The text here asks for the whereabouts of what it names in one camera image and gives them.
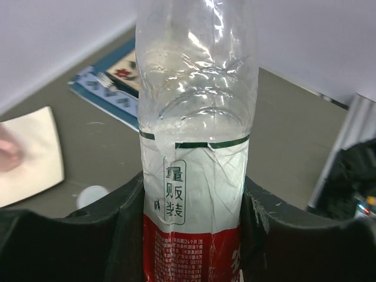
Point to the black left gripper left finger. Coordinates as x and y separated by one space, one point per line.
100 242

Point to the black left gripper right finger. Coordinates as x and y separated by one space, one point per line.
280 242

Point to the clear bottle with red label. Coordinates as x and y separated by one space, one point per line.
198 68

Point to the clear bottle with white cap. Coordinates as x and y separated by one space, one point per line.
90 195

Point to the white square plate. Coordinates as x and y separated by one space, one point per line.
42 165

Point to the pink ceramic mug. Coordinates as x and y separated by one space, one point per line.
11 151

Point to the blue patterned placemat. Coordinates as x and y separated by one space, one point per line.
95 85

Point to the silver fork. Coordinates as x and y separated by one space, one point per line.
114 85

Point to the square floral plate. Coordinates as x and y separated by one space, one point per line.
125 72

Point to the metal frame post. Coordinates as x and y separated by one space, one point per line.
358 127

